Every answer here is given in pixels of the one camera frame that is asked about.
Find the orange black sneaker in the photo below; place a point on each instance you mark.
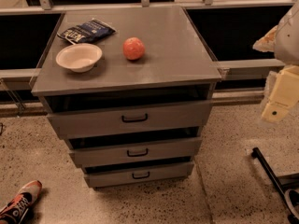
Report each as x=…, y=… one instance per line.
x=15, y=210

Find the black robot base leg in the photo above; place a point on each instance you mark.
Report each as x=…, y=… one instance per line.
x=287, y=186

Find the red apple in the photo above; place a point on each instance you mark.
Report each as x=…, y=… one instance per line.
x=133, y=48

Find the blue chip bag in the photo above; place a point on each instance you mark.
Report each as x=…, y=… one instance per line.
x=87, y=32

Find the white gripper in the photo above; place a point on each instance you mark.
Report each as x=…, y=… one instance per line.
x=288, y=37

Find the grey drawer cabinet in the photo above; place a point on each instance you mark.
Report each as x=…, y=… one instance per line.
x=175, y=68

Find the grey top drawer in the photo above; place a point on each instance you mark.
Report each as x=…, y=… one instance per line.
x=129, y=119

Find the white bowl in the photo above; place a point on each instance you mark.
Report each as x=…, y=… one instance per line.
x=79, y=58

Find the grey middle drawer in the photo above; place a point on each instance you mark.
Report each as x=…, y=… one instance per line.
x=147, y=151

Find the grey bottom drawer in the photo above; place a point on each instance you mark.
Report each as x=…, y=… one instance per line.
x=137, y=175

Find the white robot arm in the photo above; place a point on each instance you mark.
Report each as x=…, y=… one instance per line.
x=286, y=47

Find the grey drawer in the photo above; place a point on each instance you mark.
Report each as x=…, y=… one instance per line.
x=137, y=175
x=147, y=151
x=129, y=119

